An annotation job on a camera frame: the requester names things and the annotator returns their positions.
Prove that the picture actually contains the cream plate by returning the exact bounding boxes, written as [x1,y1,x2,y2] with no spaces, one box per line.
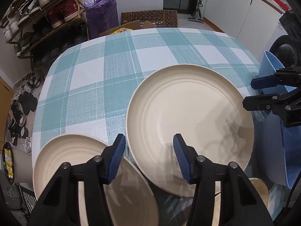
[211,177,270,226]
[28,134,159,225]
[126,64,254,197]

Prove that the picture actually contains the large dark blue bowl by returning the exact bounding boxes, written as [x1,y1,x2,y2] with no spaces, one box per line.
[259,113,300,189]

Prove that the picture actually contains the light blue bowl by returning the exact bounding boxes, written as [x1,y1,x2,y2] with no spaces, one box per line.
[258,50,295,94]

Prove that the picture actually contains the white kitchen cabinets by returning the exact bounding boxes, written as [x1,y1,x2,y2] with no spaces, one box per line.
[204,0,285,61]

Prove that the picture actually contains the black white patterned rug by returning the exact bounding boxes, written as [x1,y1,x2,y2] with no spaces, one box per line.
[4,184,38,217]

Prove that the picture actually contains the white washing machine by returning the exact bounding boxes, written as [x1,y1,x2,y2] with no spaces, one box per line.
[258,10,300,67]

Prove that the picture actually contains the white trash bin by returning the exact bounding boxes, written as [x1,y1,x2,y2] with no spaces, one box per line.
[2,142,33,185]

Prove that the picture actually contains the upright vacuum cleaner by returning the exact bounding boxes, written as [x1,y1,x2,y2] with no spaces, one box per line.
[188,0,204,24]

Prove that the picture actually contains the patterned cardboard box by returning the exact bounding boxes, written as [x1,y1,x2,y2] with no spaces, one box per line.
[121,10,178,27]

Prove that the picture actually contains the teal checked tablecloth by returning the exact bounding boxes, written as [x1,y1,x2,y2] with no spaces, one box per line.
[32,28,286,225]

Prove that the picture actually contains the open brown cardboard box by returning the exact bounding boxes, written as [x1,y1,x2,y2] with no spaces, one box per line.
[99,21,157,37]

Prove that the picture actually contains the yellow snack bag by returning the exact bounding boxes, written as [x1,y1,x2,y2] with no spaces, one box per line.
[112,27,132,34]

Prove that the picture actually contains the purple plastic bag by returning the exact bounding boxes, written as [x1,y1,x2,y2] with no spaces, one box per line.
[84,0,119,39]

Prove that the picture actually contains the wooden shoe rack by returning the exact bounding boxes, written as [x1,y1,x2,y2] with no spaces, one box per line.
[0,0,89,59]

